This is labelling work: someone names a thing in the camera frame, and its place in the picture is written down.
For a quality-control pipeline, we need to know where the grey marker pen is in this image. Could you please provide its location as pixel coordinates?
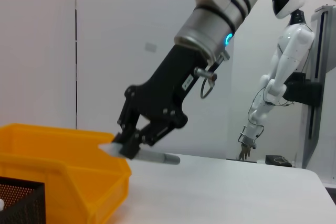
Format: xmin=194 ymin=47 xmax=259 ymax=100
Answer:
xmin=98 ymin=142 xmax=181 ymax=166

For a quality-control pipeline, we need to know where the yellow plastic storage bin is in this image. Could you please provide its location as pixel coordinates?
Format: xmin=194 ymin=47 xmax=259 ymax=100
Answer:
xmin=0 ymin=123 xmax=132 ymax=224

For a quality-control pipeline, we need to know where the white humanoid robot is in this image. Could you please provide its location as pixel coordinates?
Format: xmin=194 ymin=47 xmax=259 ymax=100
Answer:
xmin=248 ymin=0 xmax=316 ymax=140

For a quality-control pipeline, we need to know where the small black box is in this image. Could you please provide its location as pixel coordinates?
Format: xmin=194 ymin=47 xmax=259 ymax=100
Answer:
xmin=265 ymin=154 xmax=293 ymax=167

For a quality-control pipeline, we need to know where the black mounting bracket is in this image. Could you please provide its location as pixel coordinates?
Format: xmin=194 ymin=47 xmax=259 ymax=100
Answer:
xmin=283 ymin=72 xmax=323 ymax=108

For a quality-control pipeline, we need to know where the grey metal stand column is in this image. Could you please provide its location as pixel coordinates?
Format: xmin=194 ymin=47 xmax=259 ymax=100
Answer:
xmin=301 ymin=5 xmax=336 ymax=183

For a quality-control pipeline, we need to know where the black mesh pen holder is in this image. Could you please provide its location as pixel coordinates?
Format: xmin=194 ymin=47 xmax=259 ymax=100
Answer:
xmin=0 ymin=176 xmax=46 ymax=224

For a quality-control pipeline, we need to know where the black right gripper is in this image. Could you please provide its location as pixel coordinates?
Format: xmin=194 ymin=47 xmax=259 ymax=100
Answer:
xmin=114 ymin=45 xmax=211 ymax=159

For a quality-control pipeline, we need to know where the right gripper cable with connector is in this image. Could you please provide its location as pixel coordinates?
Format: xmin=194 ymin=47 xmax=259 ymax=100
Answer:
xmin=193 ymin=50 xmax=231 ymax=99

